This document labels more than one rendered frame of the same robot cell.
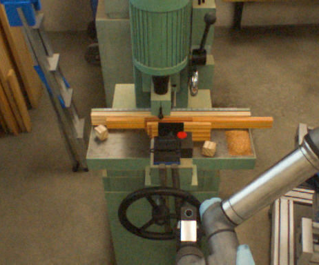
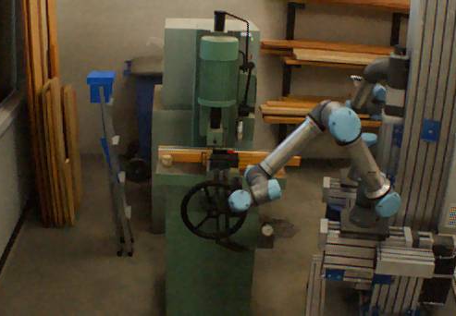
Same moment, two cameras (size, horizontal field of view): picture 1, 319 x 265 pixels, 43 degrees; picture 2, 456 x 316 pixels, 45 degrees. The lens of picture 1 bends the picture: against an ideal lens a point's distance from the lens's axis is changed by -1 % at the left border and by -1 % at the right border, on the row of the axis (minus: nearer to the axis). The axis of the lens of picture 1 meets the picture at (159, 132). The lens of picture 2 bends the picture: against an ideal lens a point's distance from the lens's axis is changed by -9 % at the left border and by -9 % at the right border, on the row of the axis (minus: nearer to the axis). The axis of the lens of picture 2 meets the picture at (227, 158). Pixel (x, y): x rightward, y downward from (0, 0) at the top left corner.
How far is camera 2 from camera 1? 1.51 m
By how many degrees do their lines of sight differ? 22
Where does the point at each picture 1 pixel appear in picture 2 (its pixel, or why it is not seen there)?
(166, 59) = (221, 94)
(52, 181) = (97, 261)
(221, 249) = (258, 182)
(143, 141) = (200, 167)
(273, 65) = (315, 188)
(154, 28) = (215, 72)
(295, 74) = not seen: hidden behind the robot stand
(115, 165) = (178, 181)
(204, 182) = not seen: hidden behind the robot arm
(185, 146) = (233, 157)
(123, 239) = (175, 269)
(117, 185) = (177, 203)
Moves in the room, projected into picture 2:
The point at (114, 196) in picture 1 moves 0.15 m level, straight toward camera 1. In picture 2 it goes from (173, 215) to (178, 231)
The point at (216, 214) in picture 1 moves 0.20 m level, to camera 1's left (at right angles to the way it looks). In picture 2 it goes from (255, 169) to (203, 167)
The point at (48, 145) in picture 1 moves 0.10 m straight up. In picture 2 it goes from (92, 237) to (91, 224)
